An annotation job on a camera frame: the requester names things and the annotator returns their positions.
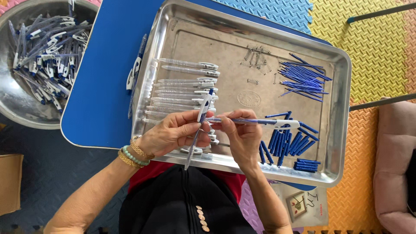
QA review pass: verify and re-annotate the white book with picture cover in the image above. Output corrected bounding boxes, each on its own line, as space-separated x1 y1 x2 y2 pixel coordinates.
269 181 329 228

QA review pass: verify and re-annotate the red garment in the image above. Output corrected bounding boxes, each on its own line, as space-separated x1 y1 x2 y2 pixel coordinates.
128 161 246 204

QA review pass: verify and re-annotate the pile of thin blue refills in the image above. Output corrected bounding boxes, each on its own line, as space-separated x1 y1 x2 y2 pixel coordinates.
278 53 333 103

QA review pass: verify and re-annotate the person's left hand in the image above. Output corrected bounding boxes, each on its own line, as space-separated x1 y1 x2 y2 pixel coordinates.
135 110 215 160

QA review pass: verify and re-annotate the row of clear pen barrels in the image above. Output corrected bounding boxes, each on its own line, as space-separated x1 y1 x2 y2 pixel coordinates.
142 58 221 155

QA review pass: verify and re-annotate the assembled blue white pen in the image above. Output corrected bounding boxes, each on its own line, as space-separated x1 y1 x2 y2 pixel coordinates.
126 67 135 120
133 34 148 78

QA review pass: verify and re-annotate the green bead bracelet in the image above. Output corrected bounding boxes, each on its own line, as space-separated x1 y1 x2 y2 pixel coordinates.
122 145 151 166

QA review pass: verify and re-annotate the clear pen with white clip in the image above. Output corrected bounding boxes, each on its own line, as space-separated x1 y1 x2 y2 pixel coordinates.
184 88 215 171

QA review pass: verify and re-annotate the person's right hand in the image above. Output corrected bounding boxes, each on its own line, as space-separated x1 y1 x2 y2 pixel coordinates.
211 109 264 173

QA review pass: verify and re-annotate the dark metal pole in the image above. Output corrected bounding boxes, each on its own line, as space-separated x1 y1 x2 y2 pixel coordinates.
349 93 416 112
347 2 416 24

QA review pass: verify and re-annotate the cardboard box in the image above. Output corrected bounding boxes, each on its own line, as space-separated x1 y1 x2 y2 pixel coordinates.
0 153 24 217

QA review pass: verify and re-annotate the pile of small metal springs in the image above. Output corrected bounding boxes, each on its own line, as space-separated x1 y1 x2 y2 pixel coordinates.
240 44 282 76

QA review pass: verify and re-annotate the heap of assembled pens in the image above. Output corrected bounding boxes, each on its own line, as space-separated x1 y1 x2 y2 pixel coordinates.
8 0 94 114

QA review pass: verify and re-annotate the steel tray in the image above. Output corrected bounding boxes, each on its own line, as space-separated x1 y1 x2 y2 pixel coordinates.
131 0 352 188

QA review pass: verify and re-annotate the gold bangle bracelet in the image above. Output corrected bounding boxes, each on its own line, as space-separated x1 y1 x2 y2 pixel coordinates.
130 135 155 160

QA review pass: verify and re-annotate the pile of blue pen grips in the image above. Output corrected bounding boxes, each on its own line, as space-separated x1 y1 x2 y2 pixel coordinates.
258 110 322 173

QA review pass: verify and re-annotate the blue refill pen white clip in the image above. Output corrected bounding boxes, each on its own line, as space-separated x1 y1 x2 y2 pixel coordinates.
205 116 301 130

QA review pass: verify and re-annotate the black jacket with gold buttons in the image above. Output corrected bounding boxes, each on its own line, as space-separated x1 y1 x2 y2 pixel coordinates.
119 164 258 234

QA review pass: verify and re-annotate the steel bowl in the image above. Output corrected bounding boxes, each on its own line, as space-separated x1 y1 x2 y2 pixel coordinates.
0 0 100 130

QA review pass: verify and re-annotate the gold chain bracelet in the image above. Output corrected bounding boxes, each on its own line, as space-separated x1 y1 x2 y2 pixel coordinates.
117 148 144 169

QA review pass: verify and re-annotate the pink cushioned seat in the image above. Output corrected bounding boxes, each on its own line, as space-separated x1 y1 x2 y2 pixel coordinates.
373 96 416 234

